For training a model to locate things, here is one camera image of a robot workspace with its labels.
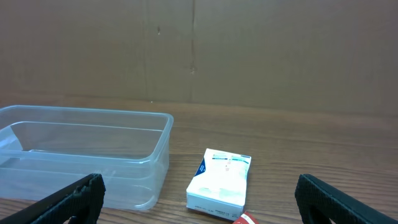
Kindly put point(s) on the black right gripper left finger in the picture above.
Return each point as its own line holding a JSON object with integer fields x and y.
{"x": 78, "y": 203}

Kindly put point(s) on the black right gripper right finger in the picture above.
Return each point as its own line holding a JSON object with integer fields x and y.
{"x": 321, "y": 203}

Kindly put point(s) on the red medicine box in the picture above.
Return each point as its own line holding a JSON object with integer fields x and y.
{"x": 246, "y": 218}

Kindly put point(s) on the white bandage box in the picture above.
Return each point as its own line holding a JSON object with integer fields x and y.
{"x": 219, "y": 185}

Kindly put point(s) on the clear plastic container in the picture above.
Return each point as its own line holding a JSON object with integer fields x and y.
{"x": 46, "y": 148}

